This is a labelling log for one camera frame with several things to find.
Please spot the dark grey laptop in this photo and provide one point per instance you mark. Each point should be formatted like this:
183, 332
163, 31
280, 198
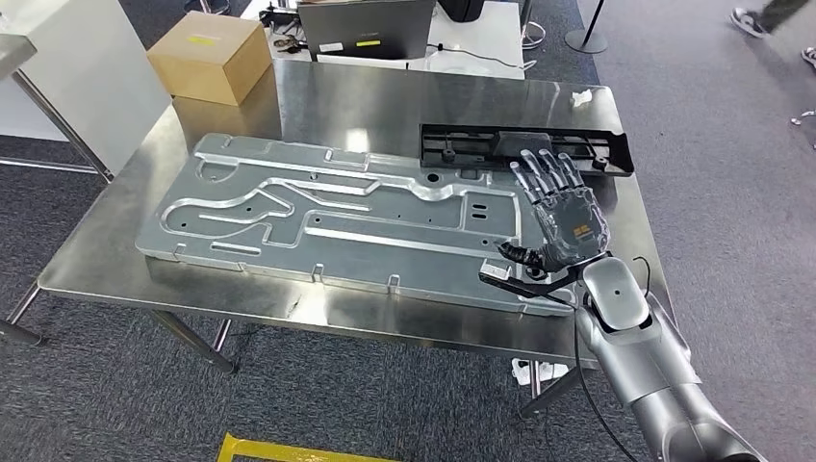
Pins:
366, 28

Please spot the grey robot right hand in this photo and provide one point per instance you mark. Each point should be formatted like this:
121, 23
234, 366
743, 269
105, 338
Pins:
570, 229

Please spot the white desk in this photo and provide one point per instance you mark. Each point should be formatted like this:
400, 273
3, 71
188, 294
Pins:
472, 38

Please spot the chrome stand base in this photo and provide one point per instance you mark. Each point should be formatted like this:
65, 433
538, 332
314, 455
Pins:
532, 35

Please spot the bunch of keys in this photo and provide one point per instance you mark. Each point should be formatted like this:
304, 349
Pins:
290, 44

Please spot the black camera bracket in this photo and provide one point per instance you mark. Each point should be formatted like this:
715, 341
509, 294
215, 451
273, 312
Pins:
542, 287

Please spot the stainless steel workbench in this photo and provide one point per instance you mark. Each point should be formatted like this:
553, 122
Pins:
395, 108

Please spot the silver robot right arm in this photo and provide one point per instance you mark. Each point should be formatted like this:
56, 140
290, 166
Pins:
615, 293

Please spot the person's shoe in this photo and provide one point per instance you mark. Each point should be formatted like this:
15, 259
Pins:
749, 22
809, 57

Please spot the crumpled white scrap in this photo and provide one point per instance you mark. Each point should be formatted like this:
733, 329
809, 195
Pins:
581, 98

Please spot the long black plastic part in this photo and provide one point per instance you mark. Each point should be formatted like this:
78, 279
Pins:
472, 146

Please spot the chrome stanchion base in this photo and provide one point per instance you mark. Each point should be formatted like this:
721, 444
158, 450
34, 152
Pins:
207, 6

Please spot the steel side table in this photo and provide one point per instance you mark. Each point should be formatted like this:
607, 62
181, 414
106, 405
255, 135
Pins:
13, 54

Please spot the white floor object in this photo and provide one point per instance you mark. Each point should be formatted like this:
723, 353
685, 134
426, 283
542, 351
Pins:
548, 371

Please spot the black stanchion with round base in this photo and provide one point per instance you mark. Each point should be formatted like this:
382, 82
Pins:
585, 41

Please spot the black bag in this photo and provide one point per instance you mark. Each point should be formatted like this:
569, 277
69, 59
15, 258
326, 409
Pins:
462, 9

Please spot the person's leg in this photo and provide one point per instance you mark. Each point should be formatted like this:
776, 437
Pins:
784, 11

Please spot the white paper sheet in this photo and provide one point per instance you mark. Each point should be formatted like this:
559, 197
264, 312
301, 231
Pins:
357, 62

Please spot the aluminium fixture plate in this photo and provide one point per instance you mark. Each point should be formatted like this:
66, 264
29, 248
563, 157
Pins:
382, 255

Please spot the small metal floor object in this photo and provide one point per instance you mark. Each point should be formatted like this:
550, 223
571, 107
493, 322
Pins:
804, 117

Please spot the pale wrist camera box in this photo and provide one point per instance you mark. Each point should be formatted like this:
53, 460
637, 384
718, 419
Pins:
495, 270

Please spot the brown cardboard box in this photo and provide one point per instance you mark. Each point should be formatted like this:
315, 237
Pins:
210, 70

